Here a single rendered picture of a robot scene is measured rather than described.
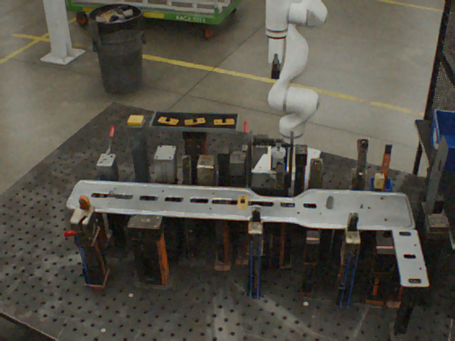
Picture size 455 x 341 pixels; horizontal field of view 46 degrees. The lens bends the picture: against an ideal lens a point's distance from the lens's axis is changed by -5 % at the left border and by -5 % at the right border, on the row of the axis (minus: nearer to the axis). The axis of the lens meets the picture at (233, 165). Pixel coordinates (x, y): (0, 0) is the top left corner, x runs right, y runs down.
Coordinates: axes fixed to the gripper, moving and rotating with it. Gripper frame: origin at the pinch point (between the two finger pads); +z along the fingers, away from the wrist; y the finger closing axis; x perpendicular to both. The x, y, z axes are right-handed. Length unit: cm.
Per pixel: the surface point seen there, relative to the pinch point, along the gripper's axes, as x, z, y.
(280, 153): 3.1, 34.3, 5.7
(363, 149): 35.9, 28.0, 9.5
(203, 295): -25, 75, 48
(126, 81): -136, 132, -241
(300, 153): 10.9, 33.0, 6.9
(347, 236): 28, 40, 47
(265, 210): -2, 45, 29
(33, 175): -125, 75, -24
